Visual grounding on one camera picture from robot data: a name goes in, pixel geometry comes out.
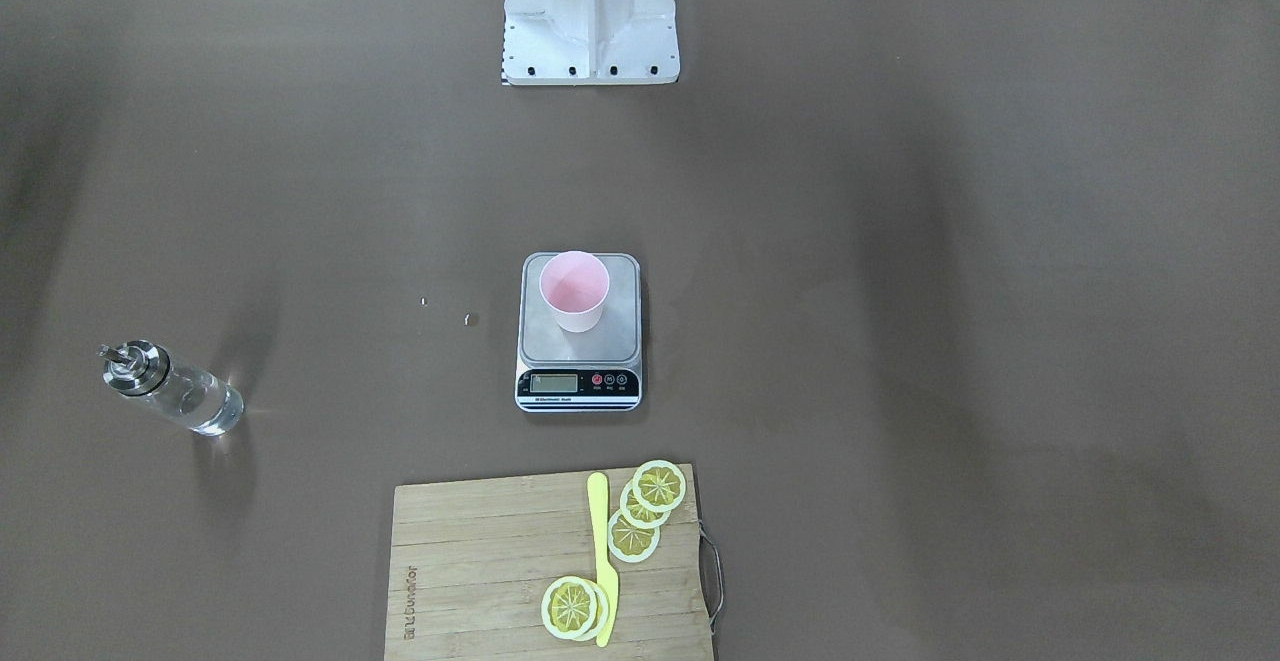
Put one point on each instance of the pink plastic cup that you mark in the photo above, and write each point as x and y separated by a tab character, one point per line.
575	285

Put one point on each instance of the glass sauce bottle metal spout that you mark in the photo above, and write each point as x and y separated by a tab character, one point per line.
153	377

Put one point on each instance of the digital kitchen scale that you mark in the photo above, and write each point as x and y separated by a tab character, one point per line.
594	370

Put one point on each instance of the yellow plastic knife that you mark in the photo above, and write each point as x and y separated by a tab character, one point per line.
599	501

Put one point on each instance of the lemon slice middle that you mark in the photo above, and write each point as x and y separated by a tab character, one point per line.
638	515

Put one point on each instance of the lemon slice lower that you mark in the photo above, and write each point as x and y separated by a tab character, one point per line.
629	543

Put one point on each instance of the bamboo cutting board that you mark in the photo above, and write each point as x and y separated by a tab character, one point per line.
470	561

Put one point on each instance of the lemon slice behind front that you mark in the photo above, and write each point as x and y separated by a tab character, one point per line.
601	614

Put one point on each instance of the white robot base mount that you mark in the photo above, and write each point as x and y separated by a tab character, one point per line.
589	42

